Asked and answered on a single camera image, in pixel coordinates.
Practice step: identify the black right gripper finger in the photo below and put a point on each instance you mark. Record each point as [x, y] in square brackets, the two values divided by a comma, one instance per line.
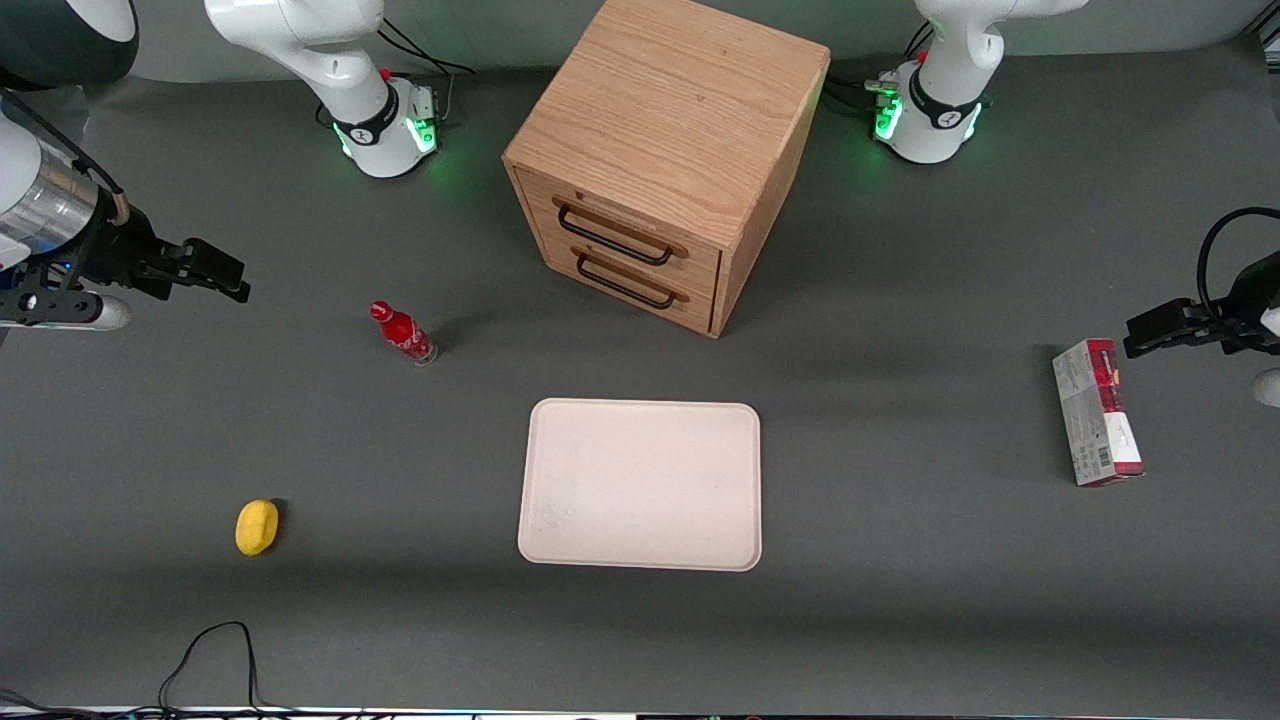
[215, 262]
[205, 285]

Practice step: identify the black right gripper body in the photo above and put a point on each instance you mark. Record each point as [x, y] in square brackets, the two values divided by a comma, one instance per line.
[118, 252]

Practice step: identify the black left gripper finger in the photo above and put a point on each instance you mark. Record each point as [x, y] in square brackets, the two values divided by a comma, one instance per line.
[1165, 342]
[1160, 318]

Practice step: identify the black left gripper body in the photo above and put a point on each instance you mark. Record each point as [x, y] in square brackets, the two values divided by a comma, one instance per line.
[1251, 296]

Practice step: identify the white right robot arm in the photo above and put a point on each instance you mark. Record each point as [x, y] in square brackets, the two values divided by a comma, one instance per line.
[350, 90]

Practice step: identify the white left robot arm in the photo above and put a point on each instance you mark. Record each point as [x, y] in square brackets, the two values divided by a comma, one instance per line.
[940, 110]

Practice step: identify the wooden drawer cabinet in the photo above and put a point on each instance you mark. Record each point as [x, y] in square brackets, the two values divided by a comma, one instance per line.
[680, 100]

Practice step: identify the red and grey carton box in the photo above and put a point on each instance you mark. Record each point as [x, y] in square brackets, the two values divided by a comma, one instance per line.
[1095, 415]

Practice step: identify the red cola bottle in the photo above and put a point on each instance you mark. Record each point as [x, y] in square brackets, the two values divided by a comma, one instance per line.
[402, 332]

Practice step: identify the yellow lemon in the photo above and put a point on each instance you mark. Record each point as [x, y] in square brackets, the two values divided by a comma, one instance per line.
[256, 527]

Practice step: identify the beige plastic tray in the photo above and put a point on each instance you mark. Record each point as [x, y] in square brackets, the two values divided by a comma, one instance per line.
[640, 485]

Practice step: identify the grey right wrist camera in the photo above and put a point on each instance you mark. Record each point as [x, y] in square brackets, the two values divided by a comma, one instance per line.
[100, 312]

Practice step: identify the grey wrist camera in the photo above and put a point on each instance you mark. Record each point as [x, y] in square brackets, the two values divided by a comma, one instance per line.
[1270, 387]
[100, 312]

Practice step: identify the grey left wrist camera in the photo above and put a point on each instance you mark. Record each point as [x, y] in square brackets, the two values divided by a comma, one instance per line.
[1270, 387]

